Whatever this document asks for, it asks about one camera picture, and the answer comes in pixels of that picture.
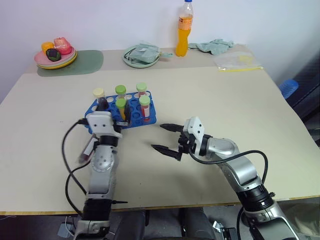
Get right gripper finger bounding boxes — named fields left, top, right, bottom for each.
left=159, top=123, right=186, bottom=133
left=150, top=144, right=183, bottom=162

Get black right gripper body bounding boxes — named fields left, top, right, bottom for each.
left=177, top=131, right=196, bottom=154

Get pink toy apple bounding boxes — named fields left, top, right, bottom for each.
left=53, top=36, right=74, bottom=56

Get blue test tube rack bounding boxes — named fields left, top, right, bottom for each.
left=84, top=90, right=158, bottom=129

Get black chair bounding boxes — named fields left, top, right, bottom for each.
left=284, top=52, right=320, bottom=148

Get grey blue power adapter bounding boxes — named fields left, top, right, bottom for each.
left=57, top=221, right=76, bottom=239

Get green cap clear tube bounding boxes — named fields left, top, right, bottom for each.
left=114, top=84, right=127, bottom=101

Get green cap orange liquid tube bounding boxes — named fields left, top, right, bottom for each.
left=115, top=98, right=129, bottom=121

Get cream cap dark liquid tube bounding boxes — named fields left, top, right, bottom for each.
left=92, top=87, right=109, bottom=112

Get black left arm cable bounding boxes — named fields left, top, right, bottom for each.
left=61, top=118, right=89, bottom=219

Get orange toy pepper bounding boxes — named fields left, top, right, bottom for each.
left=41, top=41, right=56, bottom=54

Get blue stacked stools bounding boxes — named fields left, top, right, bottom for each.
left=278, top=78, right=300, bottom=100

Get dark purple toy fruit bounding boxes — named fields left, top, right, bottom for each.
left=45, top=48, right=61, bottom=61

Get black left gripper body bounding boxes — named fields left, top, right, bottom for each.
left=113, top=119, right=132, bottom=129

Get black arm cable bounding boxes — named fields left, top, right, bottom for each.
left=189, top=149, right=270, bottom=228
left=61, top=118, right=89, bottom=219

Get orange soda bottle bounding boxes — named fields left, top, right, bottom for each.
left=175, top=0, right=195, bottom=58

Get teal fabric pouch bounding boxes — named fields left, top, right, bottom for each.
left=126, top=43, right=174, bottom=64

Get yellow plate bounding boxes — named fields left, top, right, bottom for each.
left=36, top=51, right=79, bottom=70

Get green cap red liquid tube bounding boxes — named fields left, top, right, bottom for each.
left=135, top=82, right=149, bottom=98
left=138, top=95, right=152, bottom=123

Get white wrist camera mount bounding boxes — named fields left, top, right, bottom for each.
left=86, top=111, right=124, bottom=140
left=182, top=116, right=206, bottom=156

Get dark red labelled test tube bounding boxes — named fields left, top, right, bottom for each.
left=76, top=133, right=98, bottom=165

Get green placemat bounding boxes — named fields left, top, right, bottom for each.
left=37, top=49, right=105, bottom=77

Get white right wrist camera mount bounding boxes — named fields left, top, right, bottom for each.
left=182, top=116, right=206, bottom=156

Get dark grey rounded shape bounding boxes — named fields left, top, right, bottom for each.
left=178, top=206, right=216, bottom=240
left=109, top=209, right=148, bottom=240

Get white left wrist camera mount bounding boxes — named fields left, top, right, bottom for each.
left=86, top=111, right=124, bottom=140

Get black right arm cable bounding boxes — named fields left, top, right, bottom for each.
left=189, top=149, right=270, bottom=228

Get clear yellow zip bag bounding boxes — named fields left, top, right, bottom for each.
left=214, top=50, right=264, bottom=73

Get black metal bracket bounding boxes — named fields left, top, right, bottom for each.
left=211, top=219, right=242, bottom=240

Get light green round plate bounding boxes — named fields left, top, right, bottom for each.
left=122, top=44, right=161, bottom=69

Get teal crumpled cloth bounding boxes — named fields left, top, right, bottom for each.
left=187, top=38, right=236, bottom=56

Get pink plate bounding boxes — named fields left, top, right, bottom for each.
left=33, top=47, right=76, bottom=67

